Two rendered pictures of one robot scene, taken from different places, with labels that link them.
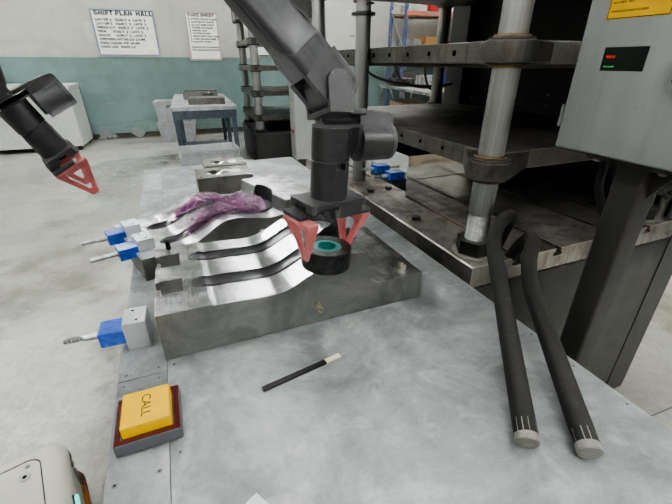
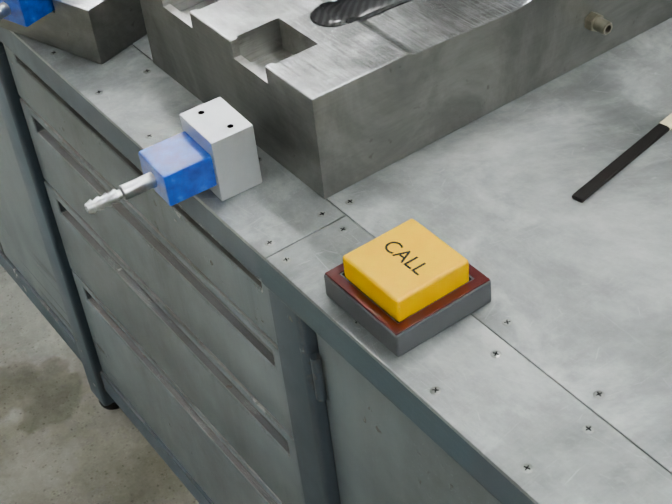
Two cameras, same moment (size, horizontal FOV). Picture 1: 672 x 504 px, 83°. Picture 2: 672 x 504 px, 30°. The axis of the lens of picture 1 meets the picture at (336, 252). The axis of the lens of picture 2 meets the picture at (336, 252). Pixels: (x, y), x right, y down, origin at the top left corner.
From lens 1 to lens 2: 0.48 m
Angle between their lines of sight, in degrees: 16
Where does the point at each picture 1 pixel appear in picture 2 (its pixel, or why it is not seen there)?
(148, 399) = (401, 249)
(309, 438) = not seen: outside the picture
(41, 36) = not seen: outside the picture
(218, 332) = (416, 117)
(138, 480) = (471, 374)
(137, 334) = (239, 159)
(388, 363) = not seen: outside the picture
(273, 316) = (512, 61)
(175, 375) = (373, 218)
